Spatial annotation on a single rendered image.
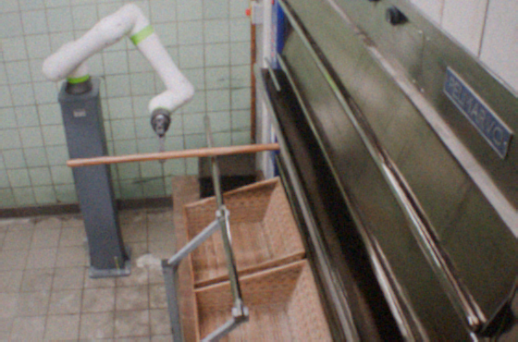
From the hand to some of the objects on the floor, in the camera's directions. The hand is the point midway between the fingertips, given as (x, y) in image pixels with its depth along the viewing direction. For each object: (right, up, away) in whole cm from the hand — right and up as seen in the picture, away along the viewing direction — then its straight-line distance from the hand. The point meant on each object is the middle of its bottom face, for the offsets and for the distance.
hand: (161, 147), depth 242 cm
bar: (+13, -119, +32) cm, 124 cm away
